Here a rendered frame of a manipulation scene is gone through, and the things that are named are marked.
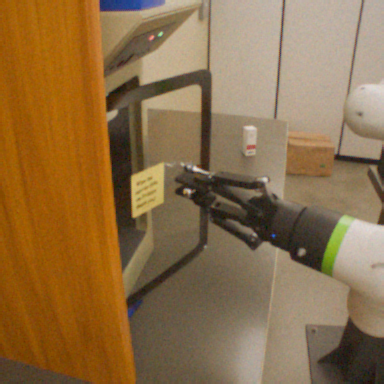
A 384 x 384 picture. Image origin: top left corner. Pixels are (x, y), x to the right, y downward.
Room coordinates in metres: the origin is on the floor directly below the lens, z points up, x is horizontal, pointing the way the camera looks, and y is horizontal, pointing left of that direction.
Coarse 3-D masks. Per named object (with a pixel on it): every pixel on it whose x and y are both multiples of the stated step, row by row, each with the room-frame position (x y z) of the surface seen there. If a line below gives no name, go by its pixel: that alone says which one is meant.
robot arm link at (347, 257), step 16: (352, 224) 0.44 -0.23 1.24; (368, 224) 0.44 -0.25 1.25; (336, 240) 0.43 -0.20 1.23; (352, 240) 0.42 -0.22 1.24; (368, 240) 0.41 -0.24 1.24; (336, 256) 0.41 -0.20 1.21; (352, 256) 0.40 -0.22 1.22; (368, 256) 0.39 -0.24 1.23; (336, 272) 0.41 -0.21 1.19; (352, 272) 0.39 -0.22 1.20; (368, 272) 0.38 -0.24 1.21; (352, 288) 0.40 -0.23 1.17; (368, 288) 0.37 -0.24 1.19; (368, 304) 0.38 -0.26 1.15
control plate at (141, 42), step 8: (168, 24) 0.64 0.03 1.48; (152, 32) 0.57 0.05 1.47; (160, 32) 0.63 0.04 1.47; (136, 40) 0.52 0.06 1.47; (144, 40) 0.57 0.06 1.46; (152, 40) 0.63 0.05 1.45; (128, 48) 0.52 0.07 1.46; (136, 48) 0.57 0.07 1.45; (144, 48) 0.63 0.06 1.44; (120, 56) 0.52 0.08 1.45; (128, 56) 0.57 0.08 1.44; (136, 56) 0.63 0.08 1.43; (112, 64) 0.52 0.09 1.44; (128, 64) 0.63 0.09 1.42; (104, 72) 0.52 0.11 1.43; (112, 72) 0.56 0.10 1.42
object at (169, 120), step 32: (128, 96) 0.57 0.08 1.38; (160, 96) 0.62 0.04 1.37; (192, 96) 0.68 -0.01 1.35; (128, 128) 0.57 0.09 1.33; (160, 128) 0.62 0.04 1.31; (192, 128) 0.69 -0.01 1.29; (128, 160) 0.56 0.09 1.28; (160, 160) 0.62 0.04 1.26; (192, 160) 0.69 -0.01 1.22; (128, 192) 0.56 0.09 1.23; (128, 224) 0.56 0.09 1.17; (160, 224) 0.62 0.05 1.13; (192, 224) 0.69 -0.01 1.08; (128, 256) 0.55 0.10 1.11; (160, 256) 0.61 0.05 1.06; (192, 256) 0.69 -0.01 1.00; (128, 288) 0.54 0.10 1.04
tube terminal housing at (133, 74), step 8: (136, 64) 0.76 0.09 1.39; (120, 72) 0.68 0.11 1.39; (128, 72) 0.72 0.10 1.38; (136, 72) 0.76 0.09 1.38; (104, 80) 0.62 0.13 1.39; (112, 80) 0.65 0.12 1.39; (120, 80) 0.68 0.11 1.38; (128, 80) 0.79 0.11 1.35; (136, 80) 0.80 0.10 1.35; (144, 80) 0.80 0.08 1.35; (112, 88) 0.65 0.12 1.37; (128, 88) 0.78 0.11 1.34
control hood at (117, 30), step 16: (176, 0) 0.70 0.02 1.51; (192, 0) 0.71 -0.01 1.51; (112, 16) 0.47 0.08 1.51; (128, 16) 0.46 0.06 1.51; (144, 16) 0.47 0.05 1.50; (160, 16) 0.53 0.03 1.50; (176, 16) 0.64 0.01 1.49; (112, 32) 0.47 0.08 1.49; (128, 32) 0.47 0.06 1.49; (144, 32) 0.53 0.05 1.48; (112, 48) 0.47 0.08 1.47
